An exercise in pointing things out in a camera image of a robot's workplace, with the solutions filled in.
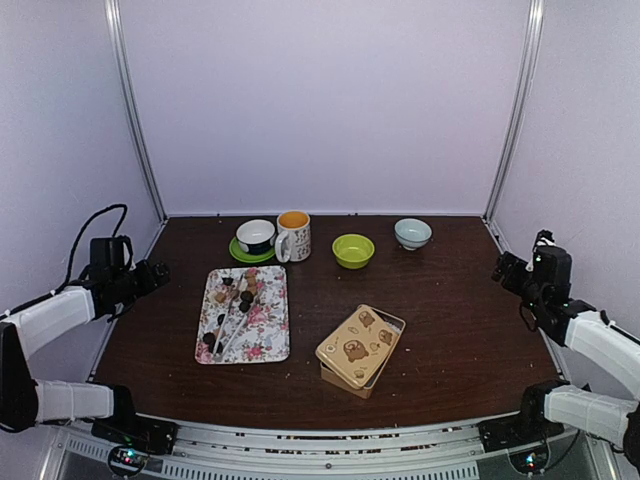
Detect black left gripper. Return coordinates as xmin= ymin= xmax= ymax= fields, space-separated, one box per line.
xmin=112 ymin=254 xmax=170 ymax=307

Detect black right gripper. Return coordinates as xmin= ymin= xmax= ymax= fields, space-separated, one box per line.
xmin=491 ymin=251 xmax=546 ymax=314

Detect silver metal tongs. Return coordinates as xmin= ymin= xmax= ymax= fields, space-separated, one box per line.
xmin=212 ymin=271 xmax=259 ymax=361

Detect dark strawberry shaped chocolate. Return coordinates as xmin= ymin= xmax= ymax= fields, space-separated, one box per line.
xmin=239 ymin=301 xmax=252 ymax=313

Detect dark rose shaped chocolate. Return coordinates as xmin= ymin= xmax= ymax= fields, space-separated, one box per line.
xmin=240 ymin=291 xmax=254 ymax=302

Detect bear print tin lid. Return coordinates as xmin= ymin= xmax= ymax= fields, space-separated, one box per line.
xmin=314 ymin=303 xmax=407 ymax=390

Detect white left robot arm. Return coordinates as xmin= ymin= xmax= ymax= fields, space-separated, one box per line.
xmin=1 ymin=236 xmax=170 ymax=444

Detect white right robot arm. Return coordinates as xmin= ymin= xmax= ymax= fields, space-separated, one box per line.
xmin=492 ymin=230 xmax=639 ymax=465

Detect green saucer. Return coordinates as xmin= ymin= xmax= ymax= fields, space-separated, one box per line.
xmin=229 ymin=237 xmax=275 ymax=264

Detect floral rectangular tray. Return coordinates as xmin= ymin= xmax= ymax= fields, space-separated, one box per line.
xmin=194 ymin=265 xmax=291 ymax=366

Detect light blue ceramic bowl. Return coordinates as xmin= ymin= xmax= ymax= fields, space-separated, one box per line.
xmin=394 ymin=218 xmax=432 ymax=251

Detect dark cup white interior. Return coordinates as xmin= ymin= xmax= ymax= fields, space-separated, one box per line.
xmin=235 ymin=219 xmax=276 ymax=254

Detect white mug orange interior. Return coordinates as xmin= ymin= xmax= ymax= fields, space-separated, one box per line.
xmin=274 ymin=211 xmax=311 ymax=263

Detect lime green bowl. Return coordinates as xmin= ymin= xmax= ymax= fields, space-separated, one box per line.
xmin=332 ymin=234 xmax=375 ymax=270

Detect tan tin box base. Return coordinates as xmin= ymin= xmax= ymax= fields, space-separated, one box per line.
xmin=319 ymin=307 xmax=407 ymax=400

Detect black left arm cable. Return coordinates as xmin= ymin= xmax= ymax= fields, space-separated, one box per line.
xmin=62 ymin=203 xmax=129 ymax=296

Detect front aluminium rail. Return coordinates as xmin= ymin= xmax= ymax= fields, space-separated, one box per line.
xmin=39 ymin=414 xmax=616 ymax=480

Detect left aluminium frame post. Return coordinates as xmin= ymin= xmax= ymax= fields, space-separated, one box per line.
xmin=104 ymin=0 xmax=168 ymax=224

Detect aluminium frame post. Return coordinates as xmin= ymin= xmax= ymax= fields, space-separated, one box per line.
xmin=104 ymin=0 xmax=168 ymax=224
xmin=483 ymin=0 xmax=545 ymax=224

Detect right aluminium frame post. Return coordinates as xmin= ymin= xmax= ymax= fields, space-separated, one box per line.
xmin=483 ymin=0 xmax=545 ymax=224

